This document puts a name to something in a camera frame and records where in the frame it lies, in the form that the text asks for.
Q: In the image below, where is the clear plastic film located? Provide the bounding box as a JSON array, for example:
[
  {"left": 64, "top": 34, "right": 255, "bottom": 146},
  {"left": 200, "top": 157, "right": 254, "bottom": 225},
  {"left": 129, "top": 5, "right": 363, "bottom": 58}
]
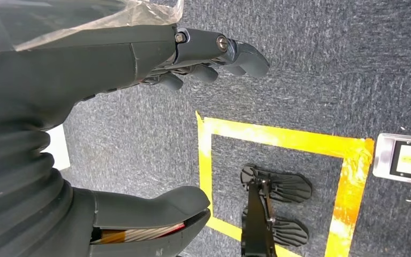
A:
[{"left": 0, "top": 0, "right": 185, "bottom": 61}]

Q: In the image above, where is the white flat panel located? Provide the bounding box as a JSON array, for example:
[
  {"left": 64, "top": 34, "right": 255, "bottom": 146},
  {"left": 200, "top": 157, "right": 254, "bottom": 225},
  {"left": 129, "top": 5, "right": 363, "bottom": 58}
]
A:
[{"left": 41, "top": 124, "right": 72, "bottom": 172}]

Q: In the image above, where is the black robot leg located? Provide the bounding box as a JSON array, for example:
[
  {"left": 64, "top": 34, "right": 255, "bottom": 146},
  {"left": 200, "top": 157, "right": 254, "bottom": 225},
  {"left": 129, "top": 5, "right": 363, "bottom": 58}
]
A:
[{"left": 241, "top": 177, "right": 278, "bottom": 257}]

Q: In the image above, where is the black robot foot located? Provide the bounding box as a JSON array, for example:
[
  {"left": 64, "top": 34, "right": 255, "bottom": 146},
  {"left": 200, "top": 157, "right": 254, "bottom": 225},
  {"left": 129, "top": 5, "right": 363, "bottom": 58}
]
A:
[
  {"left": 240, "top": 164, "right": 313, "bottom": 204},
  {"left": 271, "top": 216, "right": 310, "bottom": 248}
]

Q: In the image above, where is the yellow floor tape square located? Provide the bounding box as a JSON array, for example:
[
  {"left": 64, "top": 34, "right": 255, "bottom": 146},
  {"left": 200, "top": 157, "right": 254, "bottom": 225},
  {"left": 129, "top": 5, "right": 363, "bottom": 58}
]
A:
[{"left": 195, "top": 111, "right": 375, "bottom": 257}]

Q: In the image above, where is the silver floor socket plate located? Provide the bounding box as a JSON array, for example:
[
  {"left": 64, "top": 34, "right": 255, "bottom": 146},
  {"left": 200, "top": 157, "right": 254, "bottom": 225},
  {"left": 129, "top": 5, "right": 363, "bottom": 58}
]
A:
[{"left": 372, "top": 133, "right": 411, "bottom": 187}]

